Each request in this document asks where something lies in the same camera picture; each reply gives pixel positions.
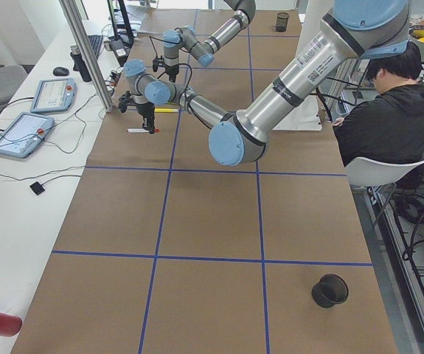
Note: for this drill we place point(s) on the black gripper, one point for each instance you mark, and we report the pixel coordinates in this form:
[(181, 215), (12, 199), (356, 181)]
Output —
[(145, 110), (171, 70)]

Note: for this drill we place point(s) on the white marker with red cap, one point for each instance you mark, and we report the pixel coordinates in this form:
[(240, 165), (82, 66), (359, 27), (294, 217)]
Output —
[(142, 130)]

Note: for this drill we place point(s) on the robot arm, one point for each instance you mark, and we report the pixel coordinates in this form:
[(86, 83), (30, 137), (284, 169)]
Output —
[(174, 40), (349, 30)]

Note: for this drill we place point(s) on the yellow highlighter pen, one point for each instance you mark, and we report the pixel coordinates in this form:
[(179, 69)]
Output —
[(166, 110)]

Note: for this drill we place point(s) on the black keyboard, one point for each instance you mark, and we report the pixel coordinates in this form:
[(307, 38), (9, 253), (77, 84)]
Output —
[(96, 42)]

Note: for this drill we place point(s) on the black bottle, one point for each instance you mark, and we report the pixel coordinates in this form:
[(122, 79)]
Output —
[(79, 63)]

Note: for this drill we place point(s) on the teach pendant far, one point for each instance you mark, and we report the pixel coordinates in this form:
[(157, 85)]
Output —
[(53, 96)]

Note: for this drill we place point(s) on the teach pendant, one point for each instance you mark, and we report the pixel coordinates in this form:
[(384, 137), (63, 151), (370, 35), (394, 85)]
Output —
[(53, 96), (23, 136)]

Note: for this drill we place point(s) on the black computer mouse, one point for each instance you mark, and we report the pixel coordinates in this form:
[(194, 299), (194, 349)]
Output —
[(60, 71)]

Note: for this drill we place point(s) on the teach pendant near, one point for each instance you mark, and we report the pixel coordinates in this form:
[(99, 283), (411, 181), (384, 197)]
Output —
[(23, 136)]

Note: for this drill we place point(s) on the black mesh pen cup far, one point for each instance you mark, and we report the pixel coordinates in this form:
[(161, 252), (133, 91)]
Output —
[(282, 22)]

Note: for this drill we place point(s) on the black mesh pen cup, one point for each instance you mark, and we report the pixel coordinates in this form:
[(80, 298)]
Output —
[(282, 22), (330, 290)]

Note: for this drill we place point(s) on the small black square device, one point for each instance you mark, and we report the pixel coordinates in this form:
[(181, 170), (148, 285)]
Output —
[(37, 188)]

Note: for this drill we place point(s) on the white chair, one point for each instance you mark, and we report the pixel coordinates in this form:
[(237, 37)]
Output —
[(368, 173)]

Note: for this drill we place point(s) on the person in black jacket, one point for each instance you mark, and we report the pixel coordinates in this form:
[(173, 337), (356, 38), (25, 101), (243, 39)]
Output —
[(389, 128)]

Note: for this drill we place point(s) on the black mesh pen cup near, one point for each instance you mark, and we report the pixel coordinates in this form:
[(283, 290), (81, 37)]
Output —
[(330, 290)]

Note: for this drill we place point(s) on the aluminium frame post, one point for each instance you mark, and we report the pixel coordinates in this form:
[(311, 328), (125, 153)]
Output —
[(75, 22)]

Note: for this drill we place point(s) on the aluminium table frame rail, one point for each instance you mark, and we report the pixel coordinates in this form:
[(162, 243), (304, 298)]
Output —
[(393, 224)]

